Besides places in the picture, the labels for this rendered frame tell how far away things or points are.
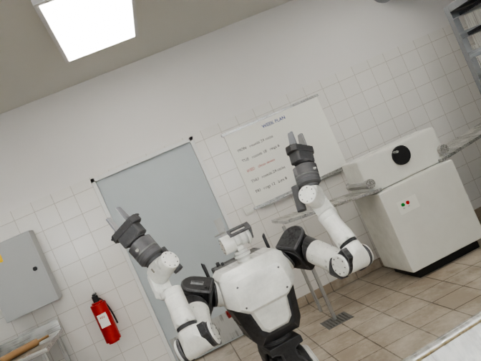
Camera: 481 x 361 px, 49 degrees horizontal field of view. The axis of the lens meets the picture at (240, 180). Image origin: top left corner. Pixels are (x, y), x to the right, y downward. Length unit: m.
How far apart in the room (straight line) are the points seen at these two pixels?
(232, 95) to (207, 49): 0.55
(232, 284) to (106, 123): 3.78
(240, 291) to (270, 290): 0.11
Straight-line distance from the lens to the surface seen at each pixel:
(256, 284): 1.87
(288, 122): 5.60
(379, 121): 5.96
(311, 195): 1.83
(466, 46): 2.46
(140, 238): 1.75
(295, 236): 1.97
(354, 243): 1.79
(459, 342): 0.54
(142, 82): 5.51
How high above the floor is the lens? 1.53
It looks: 1 degrees down
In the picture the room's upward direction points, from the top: 24 degrees counter-clockwise
